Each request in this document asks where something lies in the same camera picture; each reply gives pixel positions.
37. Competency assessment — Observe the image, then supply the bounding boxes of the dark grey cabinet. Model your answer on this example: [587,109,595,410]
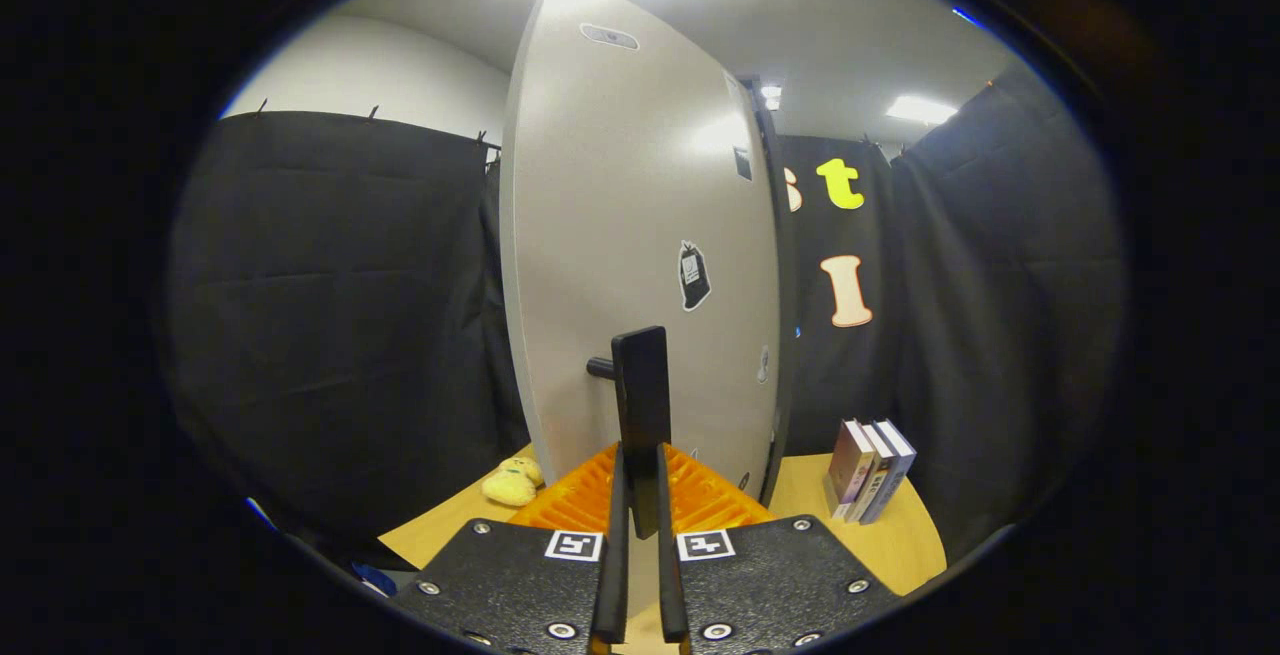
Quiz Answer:
[762,75,803,506]

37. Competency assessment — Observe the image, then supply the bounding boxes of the blue spine book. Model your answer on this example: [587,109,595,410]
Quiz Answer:
[860,420,917,526]

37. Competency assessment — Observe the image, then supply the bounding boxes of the grey cabinet door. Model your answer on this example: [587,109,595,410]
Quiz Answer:
[498,0,783,506]

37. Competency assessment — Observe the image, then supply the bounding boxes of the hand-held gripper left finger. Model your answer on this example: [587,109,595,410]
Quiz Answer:
[388,443,631,655]

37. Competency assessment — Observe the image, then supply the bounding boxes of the black door handle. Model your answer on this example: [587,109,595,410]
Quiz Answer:
[586,325,673,541]

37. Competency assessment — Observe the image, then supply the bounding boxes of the purple cover book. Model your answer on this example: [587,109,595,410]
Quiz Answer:
[828,419,877,521]

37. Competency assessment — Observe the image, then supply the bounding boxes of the blue strip on table edge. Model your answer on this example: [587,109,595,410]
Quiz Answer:
[350,562,398,598]

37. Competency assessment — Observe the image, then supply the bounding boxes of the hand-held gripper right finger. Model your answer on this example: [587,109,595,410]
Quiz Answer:
[655,443,903,655]

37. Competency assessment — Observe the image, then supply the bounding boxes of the white spine book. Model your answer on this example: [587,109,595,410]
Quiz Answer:
[846,422,898,523]

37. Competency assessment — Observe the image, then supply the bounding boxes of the yellow plush toy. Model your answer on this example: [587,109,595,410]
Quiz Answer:
[481,457,546,508]

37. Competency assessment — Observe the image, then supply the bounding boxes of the black backdrop cloth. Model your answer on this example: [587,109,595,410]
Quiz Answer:
[165,60,1126,576]

